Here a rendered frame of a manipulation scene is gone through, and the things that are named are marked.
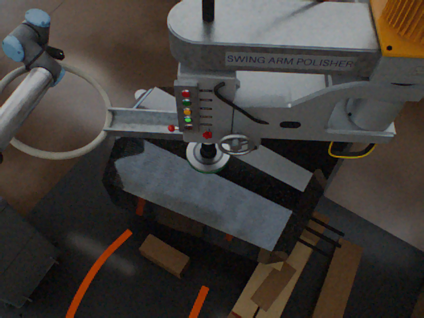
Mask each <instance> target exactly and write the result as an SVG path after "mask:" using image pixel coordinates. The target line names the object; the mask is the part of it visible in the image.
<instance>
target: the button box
mask: <svg viewBox="0 0 424 318"><path fill-rule="evenodd" d="M187 90H188V91H190V92H191V96H189V97H184V96H183V95H181V92H182V91H187ZM174 91H175V97H176V109H177V114H178V126H179V132H180V133H199V95H198V83H192V82H180V81H178V80H175V81H174ZM184 99H188V100H190V101H191V102H192V104H191V105H190V106H185V105H183V104H182V101H183V100H184ZM184 109H191V110H192V111H193V112H192V114H190V115H186V114H184V113H183V110H184ZM184 117H191V118H192V119H193V121H192V122H191V123H187V122H185V121H184ZM185 125H192V126H193V129H192V130H190V131H189V130H186V129H184V126H185Z"/></svg>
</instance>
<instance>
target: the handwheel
mask: <svg viewBox="0 0 424 318"><path fill-rule="evenodd" d="M232 138H233V140H232V141H228V139H232ZM239 139H243V140H245V141H243V142H241V141H240V140H239ZM222 143H225V144H228V145H231V150H234V152H232V151H229V150H226V149H224V148H223V147H222ZM246 144H250V148H249V149H247V150H244V151H241V152H238V151H239V150H241V148H242V146H243V145H246ZM217 147H218V149H219V150H220V151H221V152H222V153H224V154H227V155H230V156H243V155H246V154H249V153H251V152H252V151H253V150H254V147H255V143H254V141H253V140H252V139H251V138H250V137H249V136H246V135H243V134H239V133H238V132H235V133H234V134H228V135H226V136H223V137H222V138H220V139H219V141H218V143H217Z"/></svg>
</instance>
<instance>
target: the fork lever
mask: <svg viewBox="0 0 424 318"><path fill-rule="evenodd" d="M107 110H108V111H111V112H112V113H113V122H112V125H111V128H107V127H103V131H105V132H107V133H108V135H107V136H123V137H134V138H155V139H166V140H184V136H183V133H182V132H179V130H175V131H174V132H170V131H169V130H168V126H169V125H174V126H175V127H178V114H177V111H163V110H152V109H132V108H121V107H108V108H107Z"/></svg>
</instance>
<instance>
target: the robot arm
mask: <svg viewBox="0 0 424 318"><path fill-rule="evenodd" d="M50 25H51V22H50V17H49V15H48V14H47V13H46V12H44V11H42V10H40V9H29V10H28V11H27V12H26V13H25V20H24V21H23V22H22V23H21V24H20V25H19V26H18V27H17V28H16V29H15V30H13V31H11V33H10V34H8V35H7V36H6V38H5V39H4V40H3V42H2V48H3V51H4V52H5V53H6V55H7V57H8V58H10V59H12V60H14V61H16V62H21V61H22V62H23V63H24V64H25V67H26V68H25V70H31V71H30V74H29V75H28V76H27V77H26V78H25V79H24V80H23V82H22V84H20V86H19V87H18V88H17V89H16V90H15V91H14V92H13V93H12V95H11V96H10V97H9V98H8V100H6V102H5V103H4V104H3V105H2V106H1V108H0V164H1V163H2V161H3V151H4V150H5V149H6V147H7V146H8V145H9V143H10V142H11V141H12V139H13V138H14V136H15V135H16V134H17V131H18V130H19V129H20V127H21V126H22V125H23V123H24V122H25V121H26V120H27V119H28V117H29V116H30V114H31V113H32V112H33V110H34V109H35V107H36V106H37V105H38V103H39V102H40V100H41V99H42V98H43V95H44V94H45V93H46V92H47V90H48V89H49V87H54V86H55V85H57V84H58V83H59V82H60V81H61V79H62V78H63V77H64V76H65V74H66V71H65V69H63V67H62V66H61V65H60V64H59V63H57V61H55V59H57V60H61V61H62V60H63V59H64V58H65V56H64V52H63V50H61V49H59V48H55V47H51V46H49V45H48V43H49V35H50Z"/></svg>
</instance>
